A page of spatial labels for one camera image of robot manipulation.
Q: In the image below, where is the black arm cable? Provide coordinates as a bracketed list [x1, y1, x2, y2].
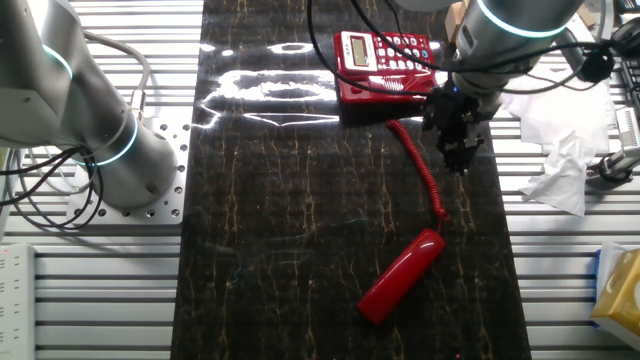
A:
[348, 0, 616, 74]
[304, 0, 436, 99]

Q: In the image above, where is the black marble pattern mat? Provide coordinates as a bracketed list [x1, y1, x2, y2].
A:
[169, 0, 534, 360]

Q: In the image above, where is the black round cable plug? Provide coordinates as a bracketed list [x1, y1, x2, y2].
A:
[579, 46, 616, 85]

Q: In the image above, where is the red phone cord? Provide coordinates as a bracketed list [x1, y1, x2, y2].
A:
[385, 118, 450, 234]

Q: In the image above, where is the silver robot mounting plate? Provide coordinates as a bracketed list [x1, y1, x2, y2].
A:
[66, 112, 192, 226]

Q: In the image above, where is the yellow tissue box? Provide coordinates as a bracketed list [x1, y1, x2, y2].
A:
[589, 248, 640, 326]

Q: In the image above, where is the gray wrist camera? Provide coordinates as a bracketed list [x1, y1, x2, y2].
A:
[552, 27, 599, 69]

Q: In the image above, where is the small silver camera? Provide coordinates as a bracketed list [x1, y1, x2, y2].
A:
[587, 146, 640, 185]

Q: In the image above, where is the gray robot base cable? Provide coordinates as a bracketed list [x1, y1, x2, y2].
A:
[82, 29, 152, 121]

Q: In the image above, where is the black computer mouse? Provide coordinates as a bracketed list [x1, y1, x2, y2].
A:
[610, 17, 640, 57]

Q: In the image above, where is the white power strip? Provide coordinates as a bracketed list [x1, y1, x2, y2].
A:
[0, 243, 37, 360]

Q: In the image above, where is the blue white tissue pack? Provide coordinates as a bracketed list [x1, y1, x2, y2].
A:
[591, 248, 640, 339]

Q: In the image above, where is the red telephone base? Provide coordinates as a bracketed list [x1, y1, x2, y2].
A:
[333, 30, 441, 106]

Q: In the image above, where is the white flat tissue paper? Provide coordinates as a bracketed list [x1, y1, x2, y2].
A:
[499, 74, 621, 151]

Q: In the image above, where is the black keyboard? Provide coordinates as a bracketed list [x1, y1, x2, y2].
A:
[619, 57, 640, 114]

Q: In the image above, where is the white tissue sheet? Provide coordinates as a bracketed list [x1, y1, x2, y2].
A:
[597, 241, 632, 291]

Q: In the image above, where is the silver ribbed camera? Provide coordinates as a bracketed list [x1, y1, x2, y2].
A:
[615, 106, 640, 150]

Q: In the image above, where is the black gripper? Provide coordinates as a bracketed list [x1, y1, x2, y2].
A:
[423, 84, 489, 175]

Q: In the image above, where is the red telephone handset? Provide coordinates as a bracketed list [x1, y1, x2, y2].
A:
[357, 228, 446, 326]

